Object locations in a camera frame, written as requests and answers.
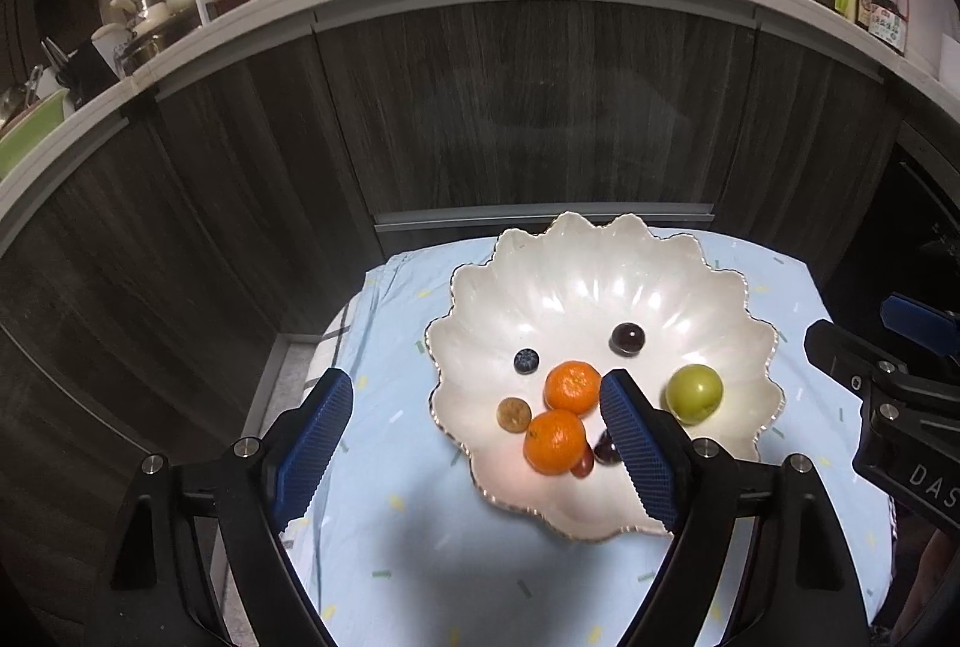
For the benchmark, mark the steel bowl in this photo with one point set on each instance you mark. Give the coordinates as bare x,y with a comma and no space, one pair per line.
15,100

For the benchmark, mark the steel pot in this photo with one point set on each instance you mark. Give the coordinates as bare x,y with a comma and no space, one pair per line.
154,41

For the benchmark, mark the blueberry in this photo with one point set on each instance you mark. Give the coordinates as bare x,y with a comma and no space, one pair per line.
526,360

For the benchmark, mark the dark wood kitchen cabinet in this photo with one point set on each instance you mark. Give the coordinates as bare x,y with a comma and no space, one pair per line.
525,115

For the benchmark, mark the red grape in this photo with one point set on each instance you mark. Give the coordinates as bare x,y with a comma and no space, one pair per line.
582,465

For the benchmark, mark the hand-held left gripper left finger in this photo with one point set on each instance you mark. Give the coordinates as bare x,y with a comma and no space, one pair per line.
315,452

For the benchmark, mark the dark purple plum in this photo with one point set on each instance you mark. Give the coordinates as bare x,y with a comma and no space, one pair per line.
604,446
627,338

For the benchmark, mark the white scalloped ceramic bowl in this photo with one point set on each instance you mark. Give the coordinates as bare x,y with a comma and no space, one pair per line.
585,295

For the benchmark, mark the green apple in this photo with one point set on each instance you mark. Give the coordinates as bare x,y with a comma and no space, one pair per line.
694,394

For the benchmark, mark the light blue sprinkle-print cloth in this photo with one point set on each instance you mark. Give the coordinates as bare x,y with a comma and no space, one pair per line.
420,542

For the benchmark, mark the black built-in dishwasher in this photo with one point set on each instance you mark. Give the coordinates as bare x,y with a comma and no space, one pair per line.
930,220

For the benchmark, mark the orange tangerine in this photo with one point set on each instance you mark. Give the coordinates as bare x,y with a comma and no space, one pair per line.
574,386
555,441

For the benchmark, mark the grey striped fringed cloth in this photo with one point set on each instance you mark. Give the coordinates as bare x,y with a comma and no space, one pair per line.
339,326

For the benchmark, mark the white mug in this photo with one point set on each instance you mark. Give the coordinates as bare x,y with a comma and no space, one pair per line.
112,47

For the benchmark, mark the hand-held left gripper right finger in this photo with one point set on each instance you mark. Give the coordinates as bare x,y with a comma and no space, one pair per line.
637,452

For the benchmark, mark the person's right forearm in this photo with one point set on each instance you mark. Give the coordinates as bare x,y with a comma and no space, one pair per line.
930,572

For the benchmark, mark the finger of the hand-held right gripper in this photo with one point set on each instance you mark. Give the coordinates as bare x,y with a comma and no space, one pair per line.
832,343
911,317

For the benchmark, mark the brown longan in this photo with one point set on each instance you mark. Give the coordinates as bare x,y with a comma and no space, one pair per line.
514,413

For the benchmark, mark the green plastic basin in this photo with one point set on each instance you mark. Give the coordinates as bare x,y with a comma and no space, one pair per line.
26,141

